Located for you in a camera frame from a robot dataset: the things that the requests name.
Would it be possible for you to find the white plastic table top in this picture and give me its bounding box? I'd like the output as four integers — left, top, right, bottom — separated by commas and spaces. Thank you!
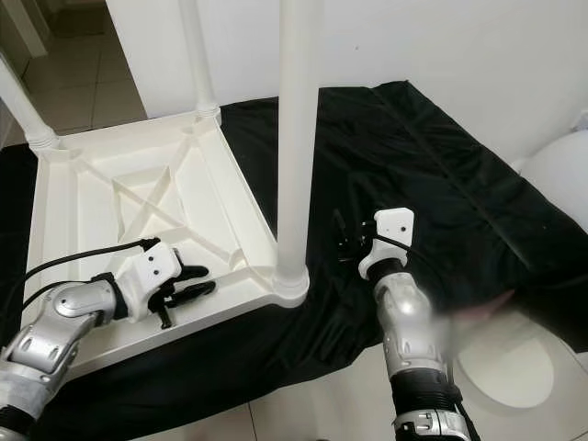
23, 110, 311, 378

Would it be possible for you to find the black cloth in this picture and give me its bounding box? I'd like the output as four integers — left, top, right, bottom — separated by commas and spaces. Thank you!
0, 81, 588, 441

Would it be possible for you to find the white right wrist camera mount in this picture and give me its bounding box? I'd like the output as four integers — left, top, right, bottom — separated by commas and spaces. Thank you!
358, 208, 414, 281

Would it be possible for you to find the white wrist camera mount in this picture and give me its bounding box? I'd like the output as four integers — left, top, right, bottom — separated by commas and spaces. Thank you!
115, 241, 183, 322
358, 208, 414, 281

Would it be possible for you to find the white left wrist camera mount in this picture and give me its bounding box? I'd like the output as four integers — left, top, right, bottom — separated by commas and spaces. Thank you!
115, 241, 183, 322

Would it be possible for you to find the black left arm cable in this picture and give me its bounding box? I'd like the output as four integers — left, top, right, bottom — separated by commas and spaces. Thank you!
18, 237, 159, 318

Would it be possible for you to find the white door frame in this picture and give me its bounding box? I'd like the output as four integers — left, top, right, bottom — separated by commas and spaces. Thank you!
9, 0, 53, 61

